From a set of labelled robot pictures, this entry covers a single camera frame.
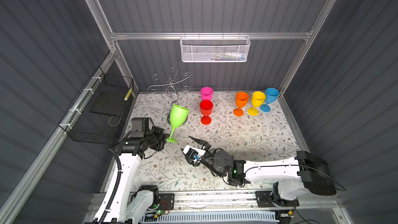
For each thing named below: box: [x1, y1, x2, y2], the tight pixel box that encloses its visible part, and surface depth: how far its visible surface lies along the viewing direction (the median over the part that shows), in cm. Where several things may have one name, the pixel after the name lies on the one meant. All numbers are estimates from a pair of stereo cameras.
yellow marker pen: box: [123, 87, 133, 101], surface depth 84 cm
